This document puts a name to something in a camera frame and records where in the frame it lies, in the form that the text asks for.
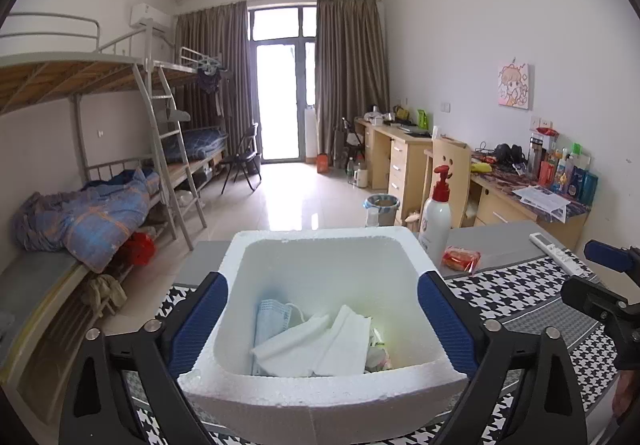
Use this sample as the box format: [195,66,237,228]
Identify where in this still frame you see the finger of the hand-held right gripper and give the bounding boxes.
[560,276,631,326]
[584,239,640,276]

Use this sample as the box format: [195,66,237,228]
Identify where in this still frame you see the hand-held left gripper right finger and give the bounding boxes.
[417,270,588,445]

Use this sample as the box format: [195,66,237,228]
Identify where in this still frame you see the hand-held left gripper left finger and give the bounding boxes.
[59,271,230,445]

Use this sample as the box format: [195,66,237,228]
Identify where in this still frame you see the green pink soft packet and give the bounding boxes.
[365,329,393,371]

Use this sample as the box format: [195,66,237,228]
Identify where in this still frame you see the blue face mask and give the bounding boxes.
[252,299,307,376]

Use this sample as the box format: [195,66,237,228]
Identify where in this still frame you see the white tissue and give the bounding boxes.
[250,314,332,374]
[314,304,373,377]

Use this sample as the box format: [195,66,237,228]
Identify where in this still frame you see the white foam box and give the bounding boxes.
[177,225,471,445]

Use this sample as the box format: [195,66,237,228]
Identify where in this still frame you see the person's right hand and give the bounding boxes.
[611,369,636,426]

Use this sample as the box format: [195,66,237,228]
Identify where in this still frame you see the white remote control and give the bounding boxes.
[529,232,588,275]

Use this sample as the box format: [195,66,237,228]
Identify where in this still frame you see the red snack packet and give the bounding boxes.
[441,245,482,272]

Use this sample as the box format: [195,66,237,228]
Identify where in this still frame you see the houndstooth tablecloth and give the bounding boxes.
[120,220,626,445]

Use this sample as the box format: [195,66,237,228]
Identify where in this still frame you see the printed paper sheets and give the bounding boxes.
[512,185,572,215]

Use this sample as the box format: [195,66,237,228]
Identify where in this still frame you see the cluster of toiletry bottles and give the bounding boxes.
[539,140,599,206]

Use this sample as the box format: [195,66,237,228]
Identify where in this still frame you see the red plastic bag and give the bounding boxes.
[120,231,157,266]

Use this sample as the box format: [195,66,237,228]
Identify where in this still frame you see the beige crumpled cloth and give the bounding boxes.
[80,273,128,316]

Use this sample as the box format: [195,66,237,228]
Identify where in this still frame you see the white pump bottle red top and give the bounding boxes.
[417,165,452,263]

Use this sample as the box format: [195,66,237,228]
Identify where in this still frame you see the wooden desk with patterned cover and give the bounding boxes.
[424,148,591,246]

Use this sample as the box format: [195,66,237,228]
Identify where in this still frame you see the dark thermos flask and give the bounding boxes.
[527,135,543,178]

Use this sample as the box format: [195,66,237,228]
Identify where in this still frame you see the grey trash bin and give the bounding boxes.
[364,194,401,228]

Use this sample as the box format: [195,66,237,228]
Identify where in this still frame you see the black headphones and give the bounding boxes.
[494,144,526,165]

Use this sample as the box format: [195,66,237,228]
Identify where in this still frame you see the blue plaid blanket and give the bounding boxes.
[12,168,161,274]

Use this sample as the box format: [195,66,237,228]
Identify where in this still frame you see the wooden desk with drawers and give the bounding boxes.
[355,118,436,211]

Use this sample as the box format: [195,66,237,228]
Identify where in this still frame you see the wooden smiley face chair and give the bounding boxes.
[422,138,472,231]

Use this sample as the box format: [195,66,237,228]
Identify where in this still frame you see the black folding chair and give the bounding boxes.
[220,122,262,196]

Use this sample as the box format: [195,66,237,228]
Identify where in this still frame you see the metal bunk ladder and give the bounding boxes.
[132,62,208,251]

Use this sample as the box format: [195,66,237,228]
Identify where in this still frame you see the blue plaid mattress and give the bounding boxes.
[165,126,228,163]

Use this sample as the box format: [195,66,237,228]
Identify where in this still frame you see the dark hanging clothes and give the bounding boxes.
[195,68,223,116]

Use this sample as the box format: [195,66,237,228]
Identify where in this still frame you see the glass balcony door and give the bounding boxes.
[247,5,318,163]

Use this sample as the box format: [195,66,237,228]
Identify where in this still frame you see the small metal bunk bed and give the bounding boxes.
[150,45,231,196]

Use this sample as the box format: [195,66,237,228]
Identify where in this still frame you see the brown curtain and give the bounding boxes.
[316,0,391,158]
[172,0,256,161]

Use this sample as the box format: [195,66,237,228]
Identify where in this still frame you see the large metal bunk bed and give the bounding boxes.
[0,12,208,426]

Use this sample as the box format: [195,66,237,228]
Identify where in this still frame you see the white air conditioner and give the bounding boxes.
[130,2,173,32]

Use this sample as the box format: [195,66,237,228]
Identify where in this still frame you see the cartoon wall poster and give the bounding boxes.
[496,60,532,108]

